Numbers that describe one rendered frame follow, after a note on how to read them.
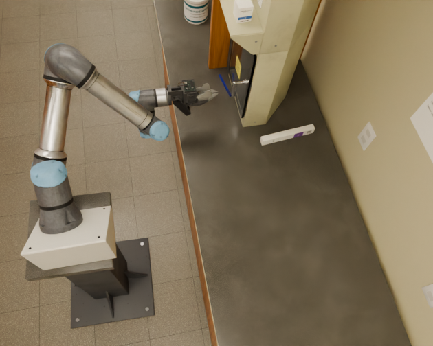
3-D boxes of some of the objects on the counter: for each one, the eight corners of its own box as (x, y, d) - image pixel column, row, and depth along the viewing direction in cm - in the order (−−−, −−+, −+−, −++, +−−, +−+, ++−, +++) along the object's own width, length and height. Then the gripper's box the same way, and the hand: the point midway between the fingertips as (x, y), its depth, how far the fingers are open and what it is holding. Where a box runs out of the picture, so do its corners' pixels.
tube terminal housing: (275, 68, 198) (322, -90, 129) (293, 120, 184) (356, -27, 115) (228, 74, 194) (249, -86, 126) (242, 127, 180) (276, -21, 112)
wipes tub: (205, 7, 215) (206, -17, 202) (209, 23, 209) (211, 0, 196) (182, 9, 213) (181, -15, 200) (185, 26, 207) (185, 2, 194)
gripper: (168, 97, 151) (220, 91, 154) (165, 79, 155) (216, 74, 158) (169, 110, 159) (219, 104, 162) (165, 93, 163) (215, 87, 166)
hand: (214, 94), depth 162 cm, fingers closed
